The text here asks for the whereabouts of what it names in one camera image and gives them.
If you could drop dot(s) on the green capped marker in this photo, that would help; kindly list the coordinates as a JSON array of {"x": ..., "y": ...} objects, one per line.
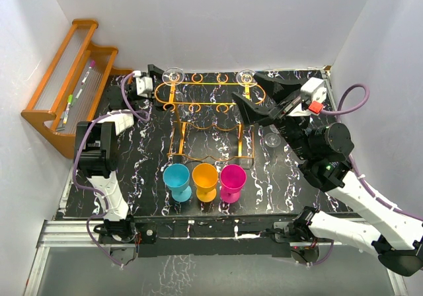
[{"x": 67, "y": 109}]

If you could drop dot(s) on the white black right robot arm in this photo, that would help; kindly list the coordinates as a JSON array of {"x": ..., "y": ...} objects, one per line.
[{"x": 386, "y": 232}]

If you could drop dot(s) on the orange wooden shelf rack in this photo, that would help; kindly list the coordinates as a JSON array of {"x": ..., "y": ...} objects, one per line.
[{"x": 63, "y": 77}]

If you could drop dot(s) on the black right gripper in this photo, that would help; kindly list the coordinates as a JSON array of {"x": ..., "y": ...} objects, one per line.
[{"x": 281, "y": 90}]

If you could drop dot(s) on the pink plastic goblet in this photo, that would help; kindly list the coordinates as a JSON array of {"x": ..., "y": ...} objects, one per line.
[{"x": 232, "y": 179}]

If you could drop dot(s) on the gold wire glass rack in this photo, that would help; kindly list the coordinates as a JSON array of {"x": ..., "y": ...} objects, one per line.
[{"x": 206, "y": 124}]

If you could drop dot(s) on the orange plastic goblet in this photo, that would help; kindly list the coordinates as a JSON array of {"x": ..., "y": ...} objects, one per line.
[{"x": 205, "y": 178}]

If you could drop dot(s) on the purple capped marker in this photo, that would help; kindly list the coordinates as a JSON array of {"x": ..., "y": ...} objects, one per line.
[{"x": 92, "y": 64}]

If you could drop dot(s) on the blue plastic goblet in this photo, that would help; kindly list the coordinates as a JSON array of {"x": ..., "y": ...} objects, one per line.
[{"x": 177, "y": 179}]

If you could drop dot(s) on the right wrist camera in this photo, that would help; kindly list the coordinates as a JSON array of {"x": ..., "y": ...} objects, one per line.
[{"x": 312, "y": 95}]

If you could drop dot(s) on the clear wine glass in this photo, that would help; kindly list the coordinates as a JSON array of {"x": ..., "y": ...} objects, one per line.
[
  {"x": 245, "y": 78},
  {"x": 272, "y": 139},
  {"x": 173, "y": 77}
]

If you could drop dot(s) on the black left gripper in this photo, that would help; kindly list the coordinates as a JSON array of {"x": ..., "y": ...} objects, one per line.
[{"x": 154, "y": 73}]

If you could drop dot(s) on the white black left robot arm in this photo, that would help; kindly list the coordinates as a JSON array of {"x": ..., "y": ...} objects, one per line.
[{"x": 96, "y": 150}]

